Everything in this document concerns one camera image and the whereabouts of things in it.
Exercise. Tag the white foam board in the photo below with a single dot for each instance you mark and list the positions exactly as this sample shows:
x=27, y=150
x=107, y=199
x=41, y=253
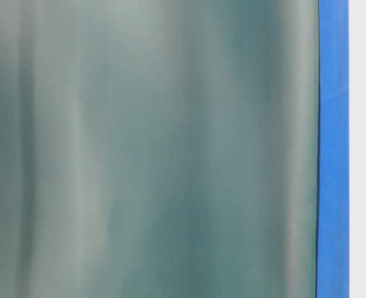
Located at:
x=357, y=146

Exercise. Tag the blue table cloth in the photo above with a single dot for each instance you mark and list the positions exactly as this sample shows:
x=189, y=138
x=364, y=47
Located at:
x=333, y=157

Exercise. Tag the blurred grey-green foreground object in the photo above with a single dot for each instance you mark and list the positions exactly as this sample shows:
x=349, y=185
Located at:
x=158, y=148

